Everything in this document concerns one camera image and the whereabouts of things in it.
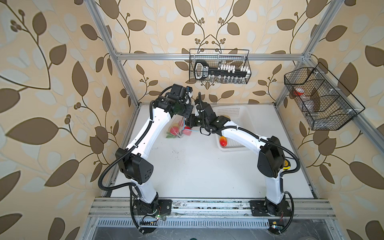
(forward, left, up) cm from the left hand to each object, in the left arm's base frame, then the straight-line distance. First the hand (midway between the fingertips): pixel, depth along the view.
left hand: (189, 107), depth 79 cm
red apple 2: (-5, +1, -14) cm, 15 cm away
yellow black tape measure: (-19, -57, -26) cm, 66 cm away
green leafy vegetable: (-2, +14, -24) cm, 28 cm away
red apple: (-3, +10, -17) cm, 20 cm away
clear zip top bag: (+2, +10, -15) cm, 18 cm away
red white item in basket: (+10, -60, +4) cm, 61 cm away
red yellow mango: (-6, -21, -23) cm, 31 cm away
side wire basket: (-1, -68, +6) cm, 69 cm away
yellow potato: (+17, -25, -26) cm, 40 cm away
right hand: (-1, +1, -8) cm, 8 cm away
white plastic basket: (+16, -36, -25) cm, 47 cm away
